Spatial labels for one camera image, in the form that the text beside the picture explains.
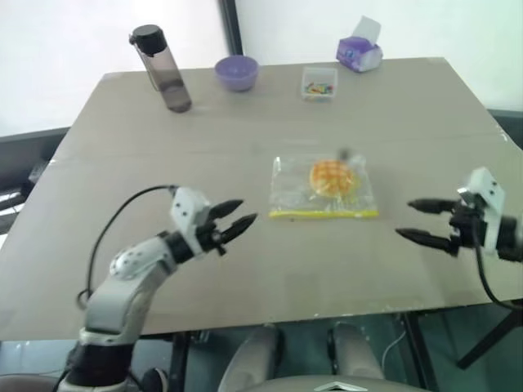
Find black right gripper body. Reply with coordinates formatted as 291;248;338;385
448;201;490;250

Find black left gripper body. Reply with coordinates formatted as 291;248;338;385
195;217;228;257

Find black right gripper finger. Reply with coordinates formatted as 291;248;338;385
395;227;459;258
406;198;459;215

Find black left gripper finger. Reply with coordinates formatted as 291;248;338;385
221;212;259;245
208;198;246;221

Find clear zip bag yellow strip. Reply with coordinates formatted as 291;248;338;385
267;154;379;220

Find round yellow pineapple bun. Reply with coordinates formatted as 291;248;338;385
309;159;355;199

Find dark ledge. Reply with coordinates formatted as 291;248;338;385
487;107;523;153

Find black metal table leg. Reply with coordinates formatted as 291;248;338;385
401;312;435;392
170;330;195;392

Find black slanted table brace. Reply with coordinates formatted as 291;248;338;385
454;302;523;372

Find grey rounded shape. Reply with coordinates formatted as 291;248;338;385
217;323;286;390
325;321;386;380

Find purple plastic bowl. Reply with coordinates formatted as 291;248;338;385
214;55;260;93

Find colourful small clips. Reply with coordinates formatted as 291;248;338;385
304;81;335;96

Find grey bottle with black cap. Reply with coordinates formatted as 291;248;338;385
127;24;194;114

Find black sneaker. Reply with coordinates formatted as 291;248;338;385
137;366;169;392

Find clear plastic box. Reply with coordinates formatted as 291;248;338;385
301;65;339;103

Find purple tissue pack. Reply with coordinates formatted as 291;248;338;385
335;15;385;75

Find grey curved panel with chevron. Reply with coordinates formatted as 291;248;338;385
219;366;412;392

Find dark window pillar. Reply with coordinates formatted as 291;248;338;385
217;0;245;58

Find dark low cabinet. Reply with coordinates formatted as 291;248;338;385
0;125;71;238

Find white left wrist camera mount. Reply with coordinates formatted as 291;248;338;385
168;186;213;261

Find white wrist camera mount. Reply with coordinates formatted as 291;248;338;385
456;166;507;260
168;186;213;261

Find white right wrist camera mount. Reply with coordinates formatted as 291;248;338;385
456;166;507;260

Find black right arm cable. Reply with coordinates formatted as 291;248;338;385
475;243;523;310

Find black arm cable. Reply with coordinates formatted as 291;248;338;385
74;184;181;312
475;243;523;310

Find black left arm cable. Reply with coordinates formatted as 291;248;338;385
74;184;181;312

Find thin white cable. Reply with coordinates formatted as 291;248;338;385
381;329;409;369

